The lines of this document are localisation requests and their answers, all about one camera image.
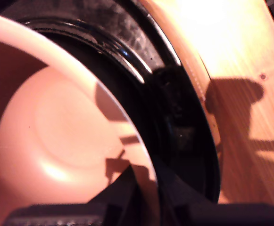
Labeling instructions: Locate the black cooking pot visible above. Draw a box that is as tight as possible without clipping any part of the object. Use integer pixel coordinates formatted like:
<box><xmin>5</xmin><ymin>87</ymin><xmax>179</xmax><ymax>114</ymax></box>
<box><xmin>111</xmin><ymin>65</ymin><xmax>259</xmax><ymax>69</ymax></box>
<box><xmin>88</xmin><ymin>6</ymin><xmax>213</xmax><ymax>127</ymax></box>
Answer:
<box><xmin>0</xmin><ymin>11</ymin><xmax>160</xmax><ymax>226</ymax></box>

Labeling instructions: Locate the black Philips rice cooker body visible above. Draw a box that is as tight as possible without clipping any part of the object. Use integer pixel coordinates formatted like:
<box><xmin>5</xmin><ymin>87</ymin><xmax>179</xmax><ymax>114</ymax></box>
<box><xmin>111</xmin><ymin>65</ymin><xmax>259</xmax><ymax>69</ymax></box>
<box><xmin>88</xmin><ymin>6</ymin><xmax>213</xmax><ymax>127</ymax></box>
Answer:
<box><xmin>0</xmin><ymin>0</ymin><xmax>222</xmax><ymax>206</ymax></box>

